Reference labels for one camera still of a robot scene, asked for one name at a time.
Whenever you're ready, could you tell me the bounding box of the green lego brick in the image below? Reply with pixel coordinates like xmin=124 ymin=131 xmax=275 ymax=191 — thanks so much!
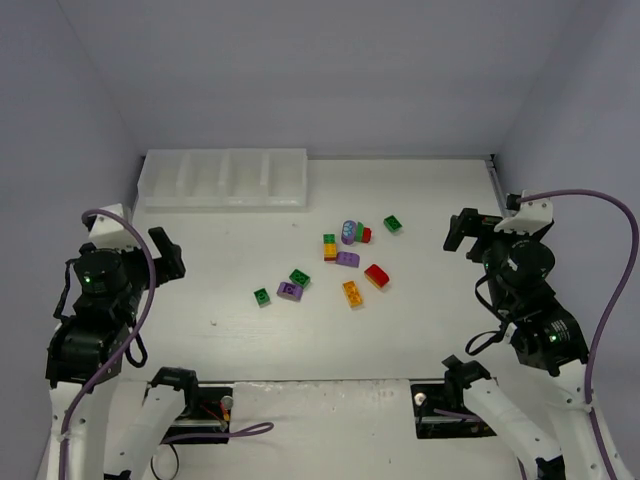
xmin=383 ymin=215 xmax=403 ymax=234
xmin=289 ymin=269 xmax=311 ymax=289
xmin=253 ymin=288 xmax=271 ymax=308

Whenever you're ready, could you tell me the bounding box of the purple lego brick front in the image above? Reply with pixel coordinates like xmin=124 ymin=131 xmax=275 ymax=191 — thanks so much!
xmin=277 ymin=282 xmax=304 ymax=301

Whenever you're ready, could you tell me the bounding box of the purple lego brick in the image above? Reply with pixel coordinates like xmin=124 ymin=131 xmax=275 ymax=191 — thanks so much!
xmin=335 ymin=251 xmax=360 ymax=268
xmin=277 ymin=282 xmax=304 ymax=301

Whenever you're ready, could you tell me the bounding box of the orange lego brick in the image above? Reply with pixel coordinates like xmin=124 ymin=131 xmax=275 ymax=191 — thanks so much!
xmin=342 ymin=281 xmax=364 ymax=309

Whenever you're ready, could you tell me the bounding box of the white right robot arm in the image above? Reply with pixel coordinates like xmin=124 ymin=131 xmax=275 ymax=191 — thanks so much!
xmin=443 ymin=208 xmax=633 ymax=479

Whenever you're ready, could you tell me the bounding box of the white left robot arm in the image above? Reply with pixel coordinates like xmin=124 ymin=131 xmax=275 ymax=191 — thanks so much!
xmin=45 ymin=227 xmax=198 ymax=479

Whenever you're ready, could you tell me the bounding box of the red yellow lego brick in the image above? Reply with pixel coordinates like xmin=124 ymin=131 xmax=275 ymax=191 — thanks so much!
xmin=364 ymin=263 xmax=390 ymax=290

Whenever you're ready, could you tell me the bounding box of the clear plastic compartment tray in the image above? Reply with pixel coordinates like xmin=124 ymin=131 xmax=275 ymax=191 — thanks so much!
xmin=137 ymin=148 xmax=308 ymax=212

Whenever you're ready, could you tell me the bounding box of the purple lego brick center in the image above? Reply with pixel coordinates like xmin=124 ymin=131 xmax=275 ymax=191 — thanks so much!
xmin=335 ymin=251 xmax=360 ymax=268

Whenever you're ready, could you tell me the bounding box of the purple flower lego piece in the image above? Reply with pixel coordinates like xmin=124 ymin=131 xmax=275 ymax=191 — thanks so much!
xmin=341 ymin=220 xmax=358 ymax=245

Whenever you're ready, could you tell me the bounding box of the green yellow red lego stack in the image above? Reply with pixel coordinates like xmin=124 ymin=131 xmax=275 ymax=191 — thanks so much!
xmin=323 ymin=233 xmax=338 ymax=262

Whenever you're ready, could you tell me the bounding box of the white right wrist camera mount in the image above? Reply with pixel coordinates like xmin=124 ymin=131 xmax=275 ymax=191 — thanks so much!
xmin=494 ymin=190 xmax=554 ymax=236

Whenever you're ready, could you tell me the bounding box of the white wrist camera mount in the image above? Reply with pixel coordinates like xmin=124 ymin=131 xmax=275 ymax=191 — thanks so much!
xmin=494 ymin=190 xmax=554 ymax=236
xmin=87 ymin=215 xmax=138 ymax=251

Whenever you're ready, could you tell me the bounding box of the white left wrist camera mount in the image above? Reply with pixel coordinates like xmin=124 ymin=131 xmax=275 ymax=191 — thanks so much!
xmin=87 ymin=215 xmax=138 ymax=251

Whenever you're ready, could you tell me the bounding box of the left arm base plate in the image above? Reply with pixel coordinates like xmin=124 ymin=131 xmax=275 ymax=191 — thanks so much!
xmin=136 ymin=372 xmax=234 ymax=445

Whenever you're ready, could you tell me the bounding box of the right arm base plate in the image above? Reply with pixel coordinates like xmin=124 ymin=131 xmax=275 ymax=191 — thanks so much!
xmin=410 ymin=380 xmax=496 ymax=440

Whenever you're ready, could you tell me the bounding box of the black thin loop cable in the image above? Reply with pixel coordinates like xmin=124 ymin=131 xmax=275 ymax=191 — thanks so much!
xmin=151 ymin=442 xmax=181 ymax=480

